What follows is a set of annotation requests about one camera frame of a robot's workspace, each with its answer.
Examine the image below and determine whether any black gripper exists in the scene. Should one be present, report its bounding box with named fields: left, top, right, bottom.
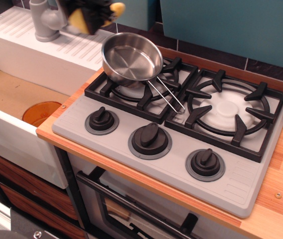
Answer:
left=59, top=0, right=114, bottom=35

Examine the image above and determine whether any yellow stuffed duck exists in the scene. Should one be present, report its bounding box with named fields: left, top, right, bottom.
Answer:
left=68, top=2, right=126, bottom=34

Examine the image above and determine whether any stainless steel pan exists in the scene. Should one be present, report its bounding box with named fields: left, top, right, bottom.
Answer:
left=101, top=32, right=185, bottom=115

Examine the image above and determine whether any black left stove knob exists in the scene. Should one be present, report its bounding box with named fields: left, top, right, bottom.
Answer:
left=85, top=107, right=120, bottom=135

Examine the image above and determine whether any black stove knob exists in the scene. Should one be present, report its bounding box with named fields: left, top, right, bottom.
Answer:
left=185, top=148, right=226, bottom=182
left=85, top=107, right=120, bottom=135
left=128, top=122, right=172, bottom=160

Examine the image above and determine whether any black middle stove knob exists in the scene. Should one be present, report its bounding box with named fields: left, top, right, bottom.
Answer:
left=128, top=122, right=172, bottom=160

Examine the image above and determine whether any grey toy stove top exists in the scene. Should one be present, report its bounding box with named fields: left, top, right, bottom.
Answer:
left=51, top=46, right=283, bottom=219

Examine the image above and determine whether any black right stove knob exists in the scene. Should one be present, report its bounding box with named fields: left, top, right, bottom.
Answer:
left=185, top=148, right=226, bottom=182

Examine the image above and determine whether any grey toy faucet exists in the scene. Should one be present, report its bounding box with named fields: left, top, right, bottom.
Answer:
left=29, top=0, right=68, bottom=42

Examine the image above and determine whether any white toy sink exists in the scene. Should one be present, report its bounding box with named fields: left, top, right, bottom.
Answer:
left=0, top=6, right=110, bottom=189

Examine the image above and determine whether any black left burner grate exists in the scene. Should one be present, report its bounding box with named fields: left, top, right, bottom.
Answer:
left=84, top=57, right=199, bottom=124

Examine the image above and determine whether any black burner grate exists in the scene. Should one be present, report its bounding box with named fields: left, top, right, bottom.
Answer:
left=84, top=57, right=199, bottom=124
left=164, top=69, right=283, bottom=163

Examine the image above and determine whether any orange plastic plate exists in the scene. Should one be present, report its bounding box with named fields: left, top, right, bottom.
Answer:
left=22, top=101, right=61, bottom=127

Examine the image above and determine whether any black right burner grate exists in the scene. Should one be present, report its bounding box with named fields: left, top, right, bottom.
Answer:
left=164, top=69, right=283, bottom=163

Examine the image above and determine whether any wooden drawer cabinet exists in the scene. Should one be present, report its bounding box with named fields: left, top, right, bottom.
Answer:
left=0, top=156, right=87, bottom=239

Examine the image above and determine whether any oven door with handle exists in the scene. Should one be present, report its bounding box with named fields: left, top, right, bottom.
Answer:
left=76, top=167, right=233, bottom=239

